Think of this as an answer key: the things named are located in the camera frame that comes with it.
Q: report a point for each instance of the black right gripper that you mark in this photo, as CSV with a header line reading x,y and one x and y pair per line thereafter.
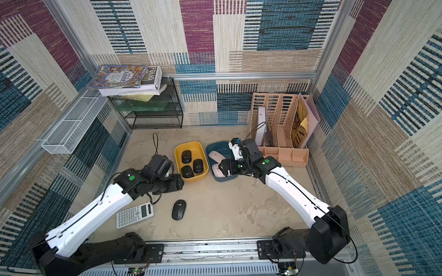
x,y
227,166

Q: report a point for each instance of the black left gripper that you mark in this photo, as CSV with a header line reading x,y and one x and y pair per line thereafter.
x,y
176,183

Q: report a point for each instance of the black mouse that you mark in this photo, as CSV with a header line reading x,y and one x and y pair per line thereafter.
x,y
178,210
198,166
186,156
187,172

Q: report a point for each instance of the pink mouse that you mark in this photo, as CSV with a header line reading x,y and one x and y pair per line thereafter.
x,y
217,172
216,157

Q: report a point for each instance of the yellow plastic bin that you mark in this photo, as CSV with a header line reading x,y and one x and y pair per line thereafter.
x,y
197,153

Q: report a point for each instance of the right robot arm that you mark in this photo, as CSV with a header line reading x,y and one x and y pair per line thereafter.
x,y
327,230

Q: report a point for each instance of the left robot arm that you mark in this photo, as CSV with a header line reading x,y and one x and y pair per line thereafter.
x,y
63,250

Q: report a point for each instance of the white calculator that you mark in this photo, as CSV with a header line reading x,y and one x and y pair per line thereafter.
x,y
134,215

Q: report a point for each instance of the white binder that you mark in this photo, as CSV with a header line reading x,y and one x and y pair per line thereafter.
x,y
261,125

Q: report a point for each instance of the pink desk organizer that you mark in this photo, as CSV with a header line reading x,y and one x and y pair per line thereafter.
x,y
280,117

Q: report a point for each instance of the green folder on shelf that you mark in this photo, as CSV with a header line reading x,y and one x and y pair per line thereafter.
x,y
141,106

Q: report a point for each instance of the lilac folder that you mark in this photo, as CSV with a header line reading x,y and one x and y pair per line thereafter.
x,y
313,118

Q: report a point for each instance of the white book under stack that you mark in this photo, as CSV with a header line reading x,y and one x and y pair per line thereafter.
x,y
133,91

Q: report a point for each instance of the black folio book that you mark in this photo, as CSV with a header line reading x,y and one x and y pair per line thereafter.
x,y
152,78

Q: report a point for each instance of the colourful picture book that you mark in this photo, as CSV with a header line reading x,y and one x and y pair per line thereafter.
x,y
118,77

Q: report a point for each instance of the black wire shelf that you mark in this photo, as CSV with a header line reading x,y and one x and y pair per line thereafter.
x,y
162,111

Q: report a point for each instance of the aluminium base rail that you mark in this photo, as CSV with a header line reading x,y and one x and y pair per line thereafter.
x,y
229,257

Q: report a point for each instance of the white wire basket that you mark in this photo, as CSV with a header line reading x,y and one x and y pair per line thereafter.
x,y
65,138

